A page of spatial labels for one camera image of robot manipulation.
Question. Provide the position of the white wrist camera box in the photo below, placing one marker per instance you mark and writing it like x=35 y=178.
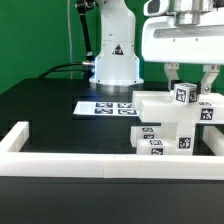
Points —
x=155 y=8

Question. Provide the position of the white chair seat part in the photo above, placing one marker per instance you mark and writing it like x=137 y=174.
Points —
x=181 y=137

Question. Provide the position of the white chair back frame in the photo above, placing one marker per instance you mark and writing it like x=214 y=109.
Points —
x=158 y=106

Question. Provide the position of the black jointed camera mount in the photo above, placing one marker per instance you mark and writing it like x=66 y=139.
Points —
x=83 y=6

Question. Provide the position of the white tag sheet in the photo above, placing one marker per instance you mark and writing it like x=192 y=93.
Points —
x=89 y=108

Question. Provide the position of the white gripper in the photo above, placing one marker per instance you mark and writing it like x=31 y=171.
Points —
x=163 y=41

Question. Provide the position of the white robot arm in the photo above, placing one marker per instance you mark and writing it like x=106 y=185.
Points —
x=117 y=66

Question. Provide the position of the white U-shaped fence frame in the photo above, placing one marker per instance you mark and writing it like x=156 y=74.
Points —
x=15 y=162

